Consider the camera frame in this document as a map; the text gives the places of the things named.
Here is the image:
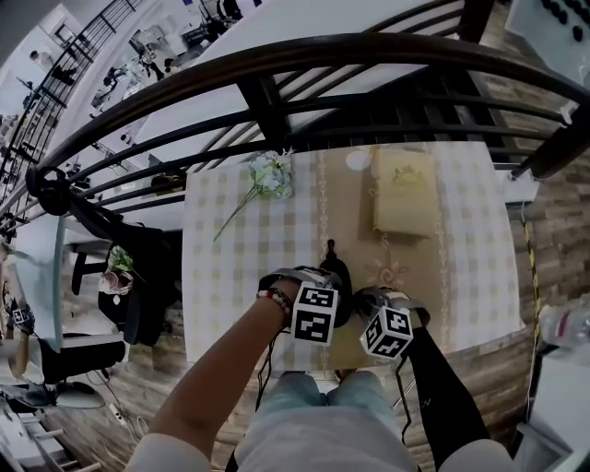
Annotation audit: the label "beige embroidered table runner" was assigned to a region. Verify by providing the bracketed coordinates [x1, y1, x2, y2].
[316, 144, 451, 371]

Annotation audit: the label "dark wooden railing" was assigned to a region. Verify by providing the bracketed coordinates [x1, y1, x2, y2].
[0, 31, 590, 223]

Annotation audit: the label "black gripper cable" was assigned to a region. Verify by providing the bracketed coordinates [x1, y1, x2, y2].
[393, 353, 417, 444]
[254, 330, 281, 412]

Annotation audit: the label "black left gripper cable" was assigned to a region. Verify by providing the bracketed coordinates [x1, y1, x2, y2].
[254, 330, 281, 412]

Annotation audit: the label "person's white shirt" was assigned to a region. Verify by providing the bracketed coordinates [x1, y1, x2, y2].
[124, 416, 515, 472]

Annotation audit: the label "yellow book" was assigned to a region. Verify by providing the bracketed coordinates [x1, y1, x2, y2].
[370, 147, 440, 239]

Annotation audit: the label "white power strip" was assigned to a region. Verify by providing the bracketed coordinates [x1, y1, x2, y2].
[107, 402, 129, 429]

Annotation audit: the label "person's right forearm black sleeve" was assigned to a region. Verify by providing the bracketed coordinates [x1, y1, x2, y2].
[405, 324, 492, 469]

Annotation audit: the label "clear plastic water bottle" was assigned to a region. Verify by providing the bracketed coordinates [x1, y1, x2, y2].
[537, 301, 590, 360]

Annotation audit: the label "black headphones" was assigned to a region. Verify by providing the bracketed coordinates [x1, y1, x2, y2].
[24, 165, 76, 218]

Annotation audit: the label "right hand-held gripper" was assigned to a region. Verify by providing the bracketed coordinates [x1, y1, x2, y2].
[355, 285, 431, 361]

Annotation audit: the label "artificial pale flower bouquet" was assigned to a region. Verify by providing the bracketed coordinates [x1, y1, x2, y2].
[212, 148, 297, 243]

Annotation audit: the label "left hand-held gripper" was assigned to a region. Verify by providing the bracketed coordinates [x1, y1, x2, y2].
[257, 265, 345, 347]

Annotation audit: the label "person's left forearm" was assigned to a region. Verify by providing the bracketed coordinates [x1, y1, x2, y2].
[149, 277, 301, 443]

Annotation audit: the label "black office chair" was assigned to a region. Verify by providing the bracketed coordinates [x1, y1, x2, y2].
[35, 337, 129, 410]

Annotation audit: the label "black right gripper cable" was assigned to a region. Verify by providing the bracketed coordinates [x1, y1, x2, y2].
[393, 353, 417, 444]

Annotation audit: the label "yellow black striped tape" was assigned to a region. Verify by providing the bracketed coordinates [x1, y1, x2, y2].
[519, 215, 544, 348]

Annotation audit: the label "checked white tablecloth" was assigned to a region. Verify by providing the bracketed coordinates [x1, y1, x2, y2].
[181, 140, 527, 372]

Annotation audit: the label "pink pouch with flowers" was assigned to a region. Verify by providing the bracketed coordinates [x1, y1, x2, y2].
[98, 245, 140, 297]

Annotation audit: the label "red and white bead bracelet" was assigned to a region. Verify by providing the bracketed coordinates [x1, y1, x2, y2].
[256, 287, 294, 325]

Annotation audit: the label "black bag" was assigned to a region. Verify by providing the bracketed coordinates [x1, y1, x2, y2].
[68, 197, 182, 348]

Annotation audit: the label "person's legs in blue jeans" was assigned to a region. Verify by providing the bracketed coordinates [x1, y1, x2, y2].
[254, 370, 403, 444]

